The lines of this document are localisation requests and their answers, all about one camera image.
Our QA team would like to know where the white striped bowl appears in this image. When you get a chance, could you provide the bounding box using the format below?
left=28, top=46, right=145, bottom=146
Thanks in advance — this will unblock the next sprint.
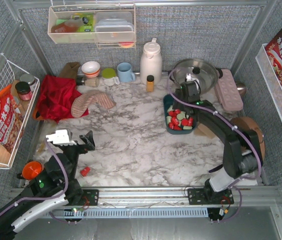
left=81, top=61, right=100, bottom=78

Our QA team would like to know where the red coffee capsule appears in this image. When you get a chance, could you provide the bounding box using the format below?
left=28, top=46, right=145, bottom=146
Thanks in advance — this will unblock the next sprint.
left=80, top=166, right=90, bottom=177

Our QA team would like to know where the green lidded cup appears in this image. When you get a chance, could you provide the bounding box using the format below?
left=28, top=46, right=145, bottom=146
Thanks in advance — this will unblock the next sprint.
left=101, top=68, right=120, bottom=87

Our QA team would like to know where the orange cup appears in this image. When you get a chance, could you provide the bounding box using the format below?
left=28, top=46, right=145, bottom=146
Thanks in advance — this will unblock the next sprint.
left=16, top=161, right=44, bottom=181

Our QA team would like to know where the stainless steel pot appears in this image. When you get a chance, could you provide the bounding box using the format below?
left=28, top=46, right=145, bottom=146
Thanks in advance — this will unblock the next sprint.
left=169, top=58, right=223, bottom=95

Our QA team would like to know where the teal plastic storage basket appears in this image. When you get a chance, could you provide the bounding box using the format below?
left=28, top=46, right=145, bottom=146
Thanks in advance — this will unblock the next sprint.
left=163, top=94, right=195, bottom=135

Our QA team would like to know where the white thermos jug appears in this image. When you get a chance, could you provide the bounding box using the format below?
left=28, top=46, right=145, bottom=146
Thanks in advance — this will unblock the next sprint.
left=140, top=37, right=163, bottom=84

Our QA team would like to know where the clear plastic food container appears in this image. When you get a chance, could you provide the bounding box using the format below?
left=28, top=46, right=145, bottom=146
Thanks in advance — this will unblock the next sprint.
left=94, top=11, right=134, bottom=43

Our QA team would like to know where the beige wall rack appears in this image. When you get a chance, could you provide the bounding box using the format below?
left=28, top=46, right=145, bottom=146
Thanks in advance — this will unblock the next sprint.
left=47, top=3, right=136, bottom=48

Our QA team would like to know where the white right wall basket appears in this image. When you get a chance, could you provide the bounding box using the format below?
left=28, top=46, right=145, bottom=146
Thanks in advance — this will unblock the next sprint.
left=255, top=43, right=282, bottom=123

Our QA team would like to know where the metal bowl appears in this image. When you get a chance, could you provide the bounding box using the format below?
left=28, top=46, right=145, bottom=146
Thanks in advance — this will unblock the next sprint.
left=236, top=82, right=247, bottom=97

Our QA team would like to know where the pink egg tray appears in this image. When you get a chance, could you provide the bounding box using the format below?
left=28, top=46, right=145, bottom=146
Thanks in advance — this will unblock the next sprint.
left=214, top=68, right=244, bottom=112

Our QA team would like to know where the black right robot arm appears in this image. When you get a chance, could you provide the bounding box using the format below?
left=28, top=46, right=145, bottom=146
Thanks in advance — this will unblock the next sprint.
left=172, top=81, right=263, bottom=200

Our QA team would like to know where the dark lidded jar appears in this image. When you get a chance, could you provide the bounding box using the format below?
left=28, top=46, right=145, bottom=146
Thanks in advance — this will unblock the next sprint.
left=15, top=81, right=32, bottom=101

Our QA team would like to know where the orange spice bottle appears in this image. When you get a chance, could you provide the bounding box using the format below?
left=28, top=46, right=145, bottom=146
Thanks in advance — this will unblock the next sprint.
left=146, top=75, right=154, bottom=92

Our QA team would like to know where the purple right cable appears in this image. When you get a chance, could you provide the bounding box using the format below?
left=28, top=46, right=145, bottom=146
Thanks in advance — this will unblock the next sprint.
left=167, top=68, right=263, bottom=223

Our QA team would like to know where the red cloth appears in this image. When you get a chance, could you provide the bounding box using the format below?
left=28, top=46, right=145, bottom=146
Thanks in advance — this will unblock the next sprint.
left=32, top=75, right=82, bottom=123

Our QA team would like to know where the orange snack bag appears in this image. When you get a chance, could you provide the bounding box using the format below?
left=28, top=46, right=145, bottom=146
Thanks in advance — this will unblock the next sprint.
left=0, top=84, right=24, bottom=153

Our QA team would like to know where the silver lidded jar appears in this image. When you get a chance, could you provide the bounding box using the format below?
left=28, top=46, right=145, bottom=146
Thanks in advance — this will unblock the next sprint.
left=19, top=73, right=36, bottom=92

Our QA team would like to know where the green packaged box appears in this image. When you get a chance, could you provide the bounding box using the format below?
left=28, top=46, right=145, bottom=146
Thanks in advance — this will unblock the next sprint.
left=71, top=13, right=95, bottom=33

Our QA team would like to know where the striped pink oven mitt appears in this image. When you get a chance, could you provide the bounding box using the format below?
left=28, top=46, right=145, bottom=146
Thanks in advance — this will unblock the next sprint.
left=71, top=90, right=116, bottom=118

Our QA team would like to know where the white wire basket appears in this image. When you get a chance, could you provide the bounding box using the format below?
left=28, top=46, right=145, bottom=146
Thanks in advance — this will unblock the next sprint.
left=0, top=53, right=40, bottom=169

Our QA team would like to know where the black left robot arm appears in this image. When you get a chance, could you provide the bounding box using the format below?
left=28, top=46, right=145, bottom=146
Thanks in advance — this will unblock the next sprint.
left=0, top=130, right=95, bottom=240

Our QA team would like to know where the round wooden board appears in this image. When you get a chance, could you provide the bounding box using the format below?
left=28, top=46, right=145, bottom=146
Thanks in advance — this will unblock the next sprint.
left=230, top=116, right=266, bottom=161

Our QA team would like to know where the blue mug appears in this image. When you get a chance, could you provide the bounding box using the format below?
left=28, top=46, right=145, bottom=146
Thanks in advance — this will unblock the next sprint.
left=117, top=62, right=136, bottom=83

